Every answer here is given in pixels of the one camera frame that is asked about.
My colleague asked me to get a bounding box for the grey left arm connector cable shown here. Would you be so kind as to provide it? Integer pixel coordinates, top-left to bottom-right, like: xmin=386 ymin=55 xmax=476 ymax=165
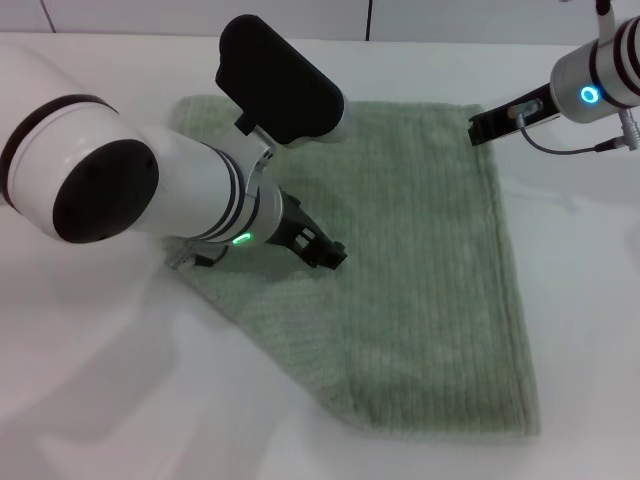
xmin=167 ymin=238 xmax=229 ymax=271

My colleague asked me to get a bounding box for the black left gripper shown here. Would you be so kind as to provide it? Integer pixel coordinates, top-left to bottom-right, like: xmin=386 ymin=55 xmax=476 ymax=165
xmin=266 ymin=187 xmax=349 ymax=272

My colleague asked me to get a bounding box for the green ribbed towel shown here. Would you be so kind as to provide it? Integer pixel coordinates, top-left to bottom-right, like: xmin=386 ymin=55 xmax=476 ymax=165
xmin=162 ymin=94 xmax=544 ymax=440

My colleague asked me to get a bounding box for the grey arm connector cable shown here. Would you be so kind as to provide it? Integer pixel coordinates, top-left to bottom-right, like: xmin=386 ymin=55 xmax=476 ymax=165
xmin=506 ymin=98 xmax=640 ymax=153
xmin=167 ymin=238 xmax=229 ymax=271

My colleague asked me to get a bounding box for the black left wrist camera housing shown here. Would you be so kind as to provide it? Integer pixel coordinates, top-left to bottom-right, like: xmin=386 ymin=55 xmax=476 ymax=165
xmin=213 ymin=14 xmax=351 ymax=147

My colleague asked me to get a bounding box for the grey right arm connector cable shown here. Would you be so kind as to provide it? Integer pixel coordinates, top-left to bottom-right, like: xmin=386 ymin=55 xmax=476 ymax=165
xmin=506 ymin=98 xmax=640 ymax=153

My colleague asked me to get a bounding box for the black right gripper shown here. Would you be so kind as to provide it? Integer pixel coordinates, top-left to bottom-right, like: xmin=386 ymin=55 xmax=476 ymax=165
xmin=467 ymin=82 xmax=562 ymax=147

